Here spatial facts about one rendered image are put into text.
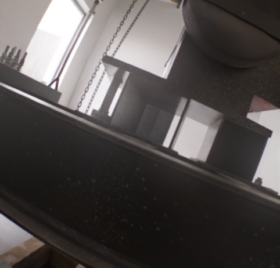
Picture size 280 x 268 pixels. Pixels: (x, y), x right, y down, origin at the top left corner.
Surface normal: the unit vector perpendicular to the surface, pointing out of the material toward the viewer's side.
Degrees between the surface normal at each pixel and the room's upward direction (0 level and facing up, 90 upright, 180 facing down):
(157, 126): 90
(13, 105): 90
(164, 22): 90
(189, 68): 90
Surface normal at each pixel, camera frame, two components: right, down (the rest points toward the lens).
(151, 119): 0.06, 0.00
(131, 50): -0.15, -0.08
